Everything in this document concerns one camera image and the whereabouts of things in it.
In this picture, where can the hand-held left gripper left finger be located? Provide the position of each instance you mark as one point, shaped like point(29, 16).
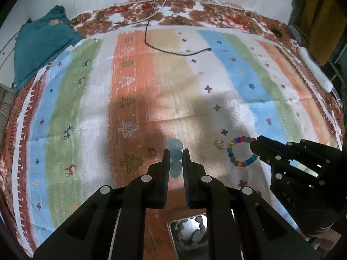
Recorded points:
point(164, 173)

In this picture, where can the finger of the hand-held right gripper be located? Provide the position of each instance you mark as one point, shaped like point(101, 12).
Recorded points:
point(271, 151)
point(320, 154)

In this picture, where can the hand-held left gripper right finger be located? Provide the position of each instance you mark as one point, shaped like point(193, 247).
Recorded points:
point(186, 178)

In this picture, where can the silver metal tin box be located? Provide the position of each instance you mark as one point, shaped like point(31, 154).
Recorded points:
point(187, 233)

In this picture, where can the white bolster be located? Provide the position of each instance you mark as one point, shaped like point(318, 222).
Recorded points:
point(314, 67)

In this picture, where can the striped patterned cloth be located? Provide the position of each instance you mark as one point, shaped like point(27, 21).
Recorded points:
point(135, 59)

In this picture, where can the small dark object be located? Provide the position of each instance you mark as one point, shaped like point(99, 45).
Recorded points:
point(276, 32)

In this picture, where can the mustard hanging garment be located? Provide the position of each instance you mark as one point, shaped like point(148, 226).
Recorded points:
point(317, 19)

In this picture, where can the folded striped brown blanket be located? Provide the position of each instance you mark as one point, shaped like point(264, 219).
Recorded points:
point(6, 108)

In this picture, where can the teal pillow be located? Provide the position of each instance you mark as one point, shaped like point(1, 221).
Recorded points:
point(40, 43)

